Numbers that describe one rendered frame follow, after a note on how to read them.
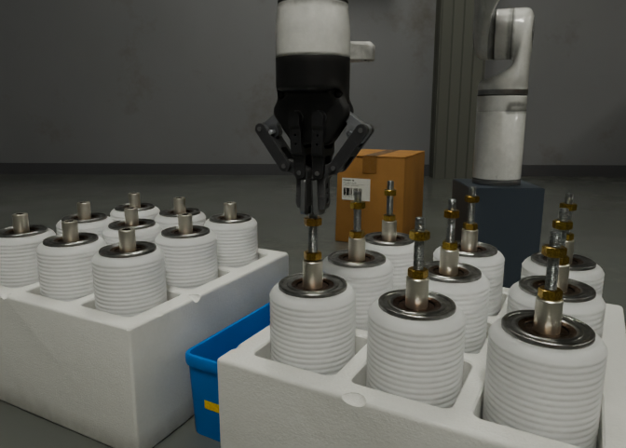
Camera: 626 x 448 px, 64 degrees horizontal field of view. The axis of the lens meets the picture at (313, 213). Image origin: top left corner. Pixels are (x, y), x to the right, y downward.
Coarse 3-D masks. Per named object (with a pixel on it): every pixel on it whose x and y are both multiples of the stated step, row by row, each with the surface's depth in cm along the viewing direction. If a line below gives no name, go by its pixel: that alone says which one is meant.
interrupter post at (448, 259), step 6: (444, 252) 59; (450, 252) 59; (456, 252) 59; (444, 258) 59; (450, 258) 59; (456, 258) 59; (444, 264) 59; (450, 264) 59; (456, 264) 59; (444, 270) 59; (450, 270) 59; (456, 270) 59
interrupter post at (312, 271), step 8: (304, 264) 55; (312, 264) 54; (320, 264) 54; (304, 272) 55; (312, 272) 54; (320, 272) 55; (304, 280) 55; (312, 280) 54; (320, 280) 55; (312, 288) 55
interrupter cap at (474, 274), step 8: (424, 264) 62; (432, 264) 63; (464, 264) 62; (432, 272) 60; (464, 272) 60; (472, 272) 59; (480, 272) 59; (440, 280) 57; (448, 280) 57; (456, 280) 56; (464, 280) 57; (472, 280) 57
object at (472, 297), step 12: (432, 288) 57; (444, 288) 56; (456, 288) 56; (468, 288) 56; (480, 288) 57; (456, 300) 56; (468, 300) 56; (480, 300) 57; (468, 312) 56; (480, 312) 57; (468, 324) 57; (480, 324) 57; (468, 336) 57; (480, 336) 58; (468, 348) 57; (480, 348) 59
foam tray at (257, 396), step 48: (624, 336) 59; (240, 384) 53; (288, 384) 50; (336, 384) 49; (480, 384) 49; (624, 384) 49; (240, 432) 54; (288, 432) 51; (336, 432) 48; (384, 432) 45; (432, 432) 43; (480, 432) 42; (624, 432) 42
